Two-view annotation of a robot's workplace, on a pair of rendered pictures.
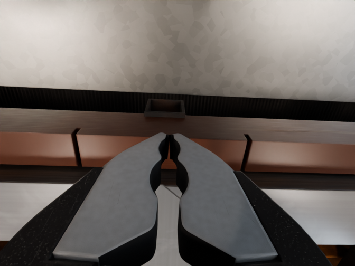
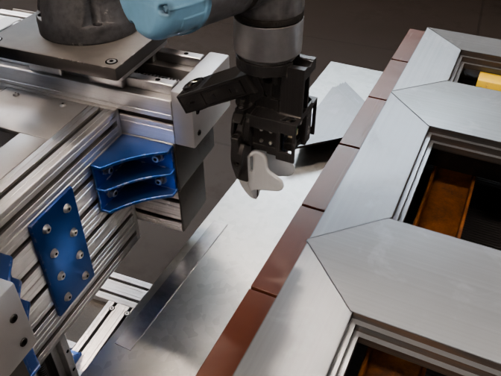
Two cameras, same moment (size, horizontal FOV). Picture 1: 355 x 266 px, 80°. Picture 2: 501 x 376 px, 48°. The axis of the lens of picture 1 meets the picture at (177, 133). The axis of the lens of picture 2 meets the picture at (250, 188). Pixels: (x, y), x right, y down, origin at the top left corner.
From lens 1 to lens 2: 71 cm
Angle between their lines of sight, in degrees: 64
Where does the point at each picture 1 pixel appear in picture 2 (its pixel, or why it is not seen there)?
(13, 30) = not seen: outside the picture
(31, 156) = (254, 322)
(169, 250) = (387, 258)
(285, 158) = (323, 191)
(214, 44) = (248, 264)
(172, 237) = (369, 251)
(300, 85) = not seen: hidden behind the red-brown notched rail
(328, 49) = (286, 204)
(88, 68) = not seen: hidden behind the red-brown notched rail
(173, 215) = (341, 242)
